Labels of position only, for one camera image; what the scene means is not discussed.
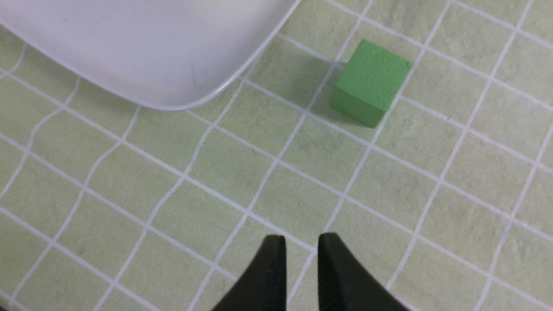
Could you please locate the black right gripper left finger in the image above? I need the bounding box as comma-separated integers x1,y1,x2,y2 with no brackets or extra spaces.
213,235,288,311

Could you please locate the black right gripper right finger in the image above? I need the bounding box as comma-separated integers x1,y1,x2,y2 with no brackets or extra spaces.
318,232,408,311

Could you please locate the white square plate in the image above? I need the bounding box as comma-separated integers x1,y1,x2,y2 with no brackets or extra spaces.
0,0,299,111

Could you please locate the green checkered tablecloth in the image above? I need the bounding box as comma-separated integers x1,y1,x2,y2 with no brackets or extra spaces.
1,0,553,311

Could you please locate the green wooden cube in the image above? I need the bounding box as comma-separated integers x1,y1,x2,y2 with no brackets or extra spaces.
330,39,413,128

